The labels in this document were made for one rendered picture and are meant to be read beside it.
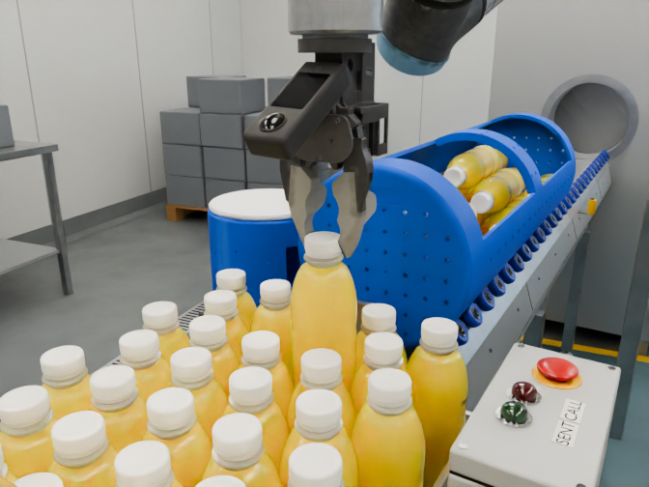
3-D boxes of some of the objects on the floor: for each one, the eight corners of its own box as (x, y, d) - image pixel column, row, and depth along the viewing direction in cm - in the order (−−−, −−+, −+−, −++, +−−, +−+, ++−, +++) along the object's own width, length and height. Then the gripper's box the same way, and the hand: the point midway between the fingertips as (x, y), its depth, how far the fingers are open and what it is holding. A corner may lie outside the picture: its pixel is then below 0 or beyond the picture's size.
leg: (573, 355, 277) (592, 230, 257) (571, 359, 272) (590, 233, 252) (560, 351, 280) (578, 228, 260) (558, 357, 275) (576, 231, 255)
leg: (525, 476, 197) (548, 310, 177) (522, 487, 192) (544, 317, 173) (508, 471, 200) (528, 305, 180) (503, 480, 195) (523, 313, 176)
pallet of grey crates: (329, 212, 525) (329, 76, 487) (291, 236, 455) (288, 80, 417) (217, 199, 569) (210, 74, 531) (167, 219, 499) (154, 77, 461)
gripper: (411, 39, 56) (403, 245, 63) (312, 40, 62) (314, 230, 68) (372, 37, 49) (367, 270, 56) (264, 39, 55) (271, 250, 61)
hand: (324, 243), depth 59 cm, fingers closed on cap, 4 cm apart
